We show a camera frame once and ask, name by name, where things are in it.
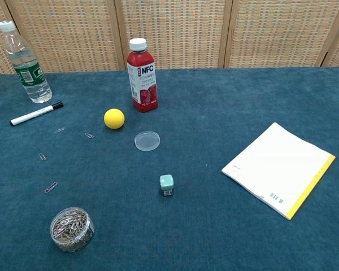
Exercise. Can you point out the blue felt table cover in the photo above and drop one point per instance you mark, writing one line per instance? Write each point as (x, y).
(214, 113)

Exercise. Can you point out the clear round plastic lid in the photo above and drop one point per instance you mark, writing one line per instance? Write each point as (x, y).
(147, 141)

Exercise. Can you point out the white notebook yellow spine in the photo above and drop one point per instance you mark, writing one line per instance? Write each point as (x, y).
(277, 169)

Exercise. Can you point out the yellow ball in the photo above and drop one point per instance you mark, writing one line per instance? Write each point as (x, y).
(114, 118)

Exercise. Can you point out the white marker black cap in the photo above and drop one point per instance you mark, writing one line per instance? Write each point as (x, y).
(31, 115)

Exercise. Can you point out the clear water bottle green label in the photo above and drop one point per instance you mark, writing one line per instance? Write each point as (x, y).
(25, 65)

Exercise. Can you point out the clear tub of paperclips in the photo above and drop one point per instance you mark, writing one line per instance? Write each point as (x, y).
(70, 234)

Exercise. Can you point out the paperclip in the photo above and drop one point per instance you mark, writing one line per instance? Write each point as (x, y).
(51, 187)
(42, 157)
(89, 135)
(60, 130)

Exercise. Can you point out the red NFC juice bottle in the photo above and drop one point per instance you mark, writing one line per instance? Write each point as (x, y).
(142, 84)

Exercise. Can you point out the small teal cube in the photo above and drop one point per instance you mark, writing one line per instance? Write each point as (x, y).
(166, 183)

